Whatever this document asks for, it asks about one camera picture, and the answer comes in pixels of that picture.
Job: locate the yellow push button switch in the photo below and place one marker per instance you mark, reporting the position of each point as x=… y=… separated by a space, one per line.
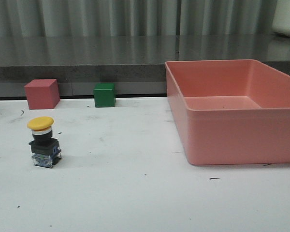
x=45 y=149

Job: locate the green cube near bin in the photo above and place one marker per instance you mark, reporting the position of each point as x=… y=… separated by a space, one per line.
x=104 y=95

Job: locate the grey stone counter ledge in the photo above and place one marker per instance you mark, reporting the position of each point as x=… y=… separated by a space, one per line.
x=134 y=63

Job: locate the pink plastic bin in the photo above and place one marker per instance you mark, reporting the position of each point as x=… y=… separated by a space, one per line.
x=230 y=111

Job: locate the pink cube by ledge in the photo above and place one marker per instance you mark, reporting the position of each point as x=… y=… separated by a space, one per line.
x=42 y=94

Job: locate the grey curtain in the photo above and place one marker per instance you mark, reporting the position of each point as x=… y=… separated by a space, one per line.
x=52 y=18

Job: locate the white appliance on counter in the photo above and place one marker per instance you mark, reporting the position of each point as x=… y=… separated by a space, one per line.
x=281 y=20

